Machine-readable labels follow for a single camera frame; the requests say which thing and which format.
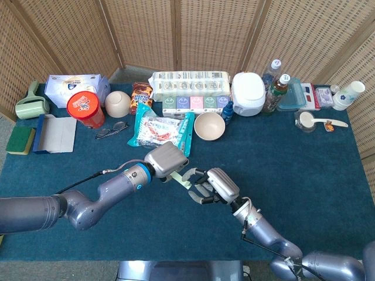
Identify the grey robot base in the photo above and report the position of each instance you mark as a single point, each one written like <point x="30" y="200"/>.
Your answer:
<point x="181" y="270"/>

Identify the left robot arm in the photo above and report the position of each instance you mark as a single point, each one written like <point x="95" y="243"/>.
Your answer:
<point x="88" y="205"/>

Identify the large toilet paper pack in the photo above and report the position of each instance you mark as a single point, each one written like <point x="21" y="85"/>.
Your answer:
<point x="190" y="83"/>

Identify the blue table cloth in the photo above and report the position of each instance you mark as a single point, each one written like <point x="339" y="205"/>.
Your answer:
<point x="278" y="161"/>

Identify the upright beige bowl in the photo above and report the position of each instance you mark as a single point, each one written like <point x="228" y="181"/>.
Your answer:
<point x="209" y="126"/>

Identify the pale green rectangular block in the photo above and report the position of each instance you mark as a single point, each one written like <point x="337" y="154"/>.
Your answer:
<point x="177" y="177"/>

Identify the green yellow sponge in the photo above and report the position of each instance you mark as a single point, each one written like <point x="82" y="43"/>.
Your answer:
<point x="19" y="140"/>

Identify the green lint roller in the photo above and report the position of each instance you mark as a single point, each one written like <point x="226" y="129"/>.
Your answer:
<point x="30" y="109"/>

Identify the small glass bowl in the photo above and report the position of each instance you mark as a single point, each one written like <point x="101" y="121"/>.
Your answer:
<point x="306" y="128"/>

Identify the teal clear snack bag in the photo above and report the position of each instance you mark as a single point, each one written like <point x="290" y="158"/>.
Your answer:
<point x="158" y="131"/>

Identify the small white capped jar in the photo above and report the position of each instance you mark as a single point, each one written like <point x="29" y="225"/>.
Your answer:
<point x="334" y="89"/>

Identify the beige plastic spoon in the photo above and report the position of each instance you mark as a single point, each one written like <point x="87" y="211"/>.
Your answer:
<point x="306" y="120"/>

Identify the black eyeglasses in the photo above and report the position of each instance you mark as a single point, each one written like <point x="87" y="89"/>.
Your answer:
<point x="118" y="127"/>

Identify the red blue paper glasses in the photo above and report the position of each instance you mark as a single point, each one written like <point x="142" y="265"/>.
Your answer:
<point x="310" y="95"/>

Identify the blue spray bottle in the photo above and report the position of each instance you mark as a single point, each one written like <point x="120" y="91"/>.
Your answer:
<point x="227" y="112"/>

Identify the white lidded container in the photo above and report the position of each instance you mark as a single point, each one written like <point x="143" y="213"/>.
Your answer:
<point x="247" y="93"/>

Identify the small purple clear box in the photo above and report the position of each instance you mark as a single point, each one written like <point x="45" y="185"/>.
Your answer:
<point x="324" y="96"/>

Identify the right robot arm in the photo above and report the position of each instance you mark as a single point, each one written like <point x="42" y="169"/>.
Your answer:
<point x="269" y="231"/>

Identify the clear box blue lid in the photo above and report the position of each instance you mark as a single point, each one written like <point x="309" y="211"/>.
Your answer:
<point x="293" y="96"/>

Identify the brown cookie packet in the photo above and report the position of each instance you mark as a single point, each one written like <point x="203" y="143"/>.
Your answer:
<point x="140" y="96"/>

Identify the small orange candy wrapper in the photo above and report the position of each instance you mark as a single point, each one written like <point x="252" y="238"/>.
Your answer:
<point x="329" y="127"/>

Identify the green tea bottle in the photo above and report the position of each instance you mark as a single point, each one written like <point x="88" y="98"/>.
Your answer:
<point x="274" y="96"/>

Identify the pastel pocket tissue pack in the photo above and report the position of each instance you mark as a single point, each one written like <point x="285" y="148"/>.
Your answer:
<point x="194" y="104"/>

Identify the white blue tissue package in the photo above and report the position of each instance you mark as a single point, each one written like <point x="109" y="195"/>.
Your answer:
<point x="70" y="87"/>

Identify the upside-down beige bowl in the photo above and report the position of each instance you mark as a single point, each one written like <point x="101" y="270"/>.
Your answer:
<point x="117" y="104"/>

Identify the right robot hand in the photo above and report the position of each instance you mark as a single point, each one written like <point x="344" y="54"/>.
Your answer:
<point x="222" y="185"/>

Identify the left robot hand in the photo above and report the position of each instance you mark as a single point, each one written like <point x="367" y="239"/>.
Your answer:
<point x="165" y="159"/>

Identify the red instant noodle cup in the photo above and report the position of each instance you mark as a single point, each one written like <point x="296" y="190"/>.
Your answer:
<point x="85" y="109"/>

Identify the clear water bottle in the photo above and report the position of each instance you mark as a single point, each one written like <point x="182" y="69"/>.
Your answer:
<point x="271" y="71"/>

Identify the stack of paper cups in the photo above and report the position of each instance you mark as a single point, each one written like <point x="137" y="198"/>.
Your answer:
<point x="347" y="96"/>

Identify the wicker folding screen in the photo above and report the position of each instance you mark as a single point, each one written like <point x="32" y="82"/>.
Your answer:
<point x="205" y="32"/>

